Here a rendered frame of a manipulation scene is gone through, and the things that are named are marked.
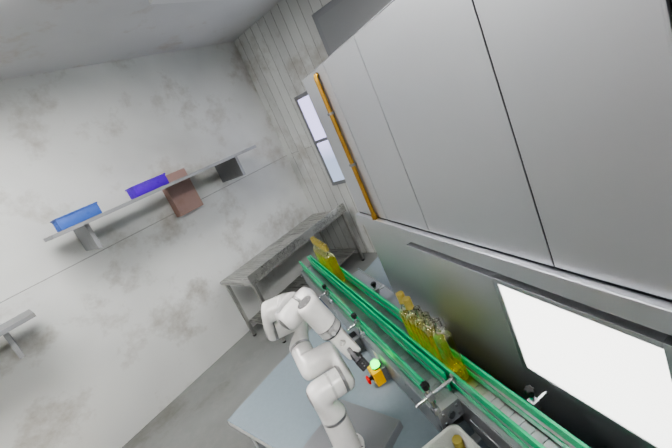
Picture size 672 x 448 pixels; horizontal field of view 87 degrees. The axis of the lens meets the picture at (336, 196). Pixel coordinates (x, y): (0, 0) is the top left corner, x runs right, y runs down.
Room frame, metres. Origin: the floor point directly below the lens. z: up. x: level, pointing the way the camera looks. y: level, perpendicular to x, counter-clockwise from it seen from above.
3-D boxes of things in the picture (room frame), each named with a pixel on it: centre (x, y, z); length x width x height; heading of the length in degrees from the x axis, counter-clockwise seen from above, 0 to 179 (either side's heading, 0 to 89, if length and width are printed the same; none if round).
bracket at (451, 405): (1.02, -0.05, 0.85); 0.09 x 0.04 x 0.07; 107
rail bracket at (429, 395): (1.01, -0.04, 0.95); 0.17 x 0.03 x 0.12; 107
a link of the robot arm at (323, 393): (1.10, 0.32, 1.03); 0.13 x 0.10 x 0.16; 107
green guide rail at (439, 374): (1.90, 0.16, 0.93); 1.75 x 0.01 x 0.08; 17
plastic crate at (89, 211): (2.98, 2.00, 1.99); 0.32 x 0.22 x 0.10; 135
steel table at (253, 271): (4.07, 0.75, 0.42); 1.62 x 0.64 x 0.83; 135
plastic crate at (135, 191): (3.42, 1.57, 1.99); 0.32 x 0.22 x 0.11; 135
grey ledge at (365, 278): (1.83, -0.03, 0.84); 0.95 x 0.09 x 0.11; 17
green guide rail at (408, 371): (1.87, 0.23, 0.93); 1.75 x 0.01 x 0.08; 17
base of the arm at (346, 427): (1.08, 0.34, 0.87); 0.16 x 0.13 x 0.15; 132
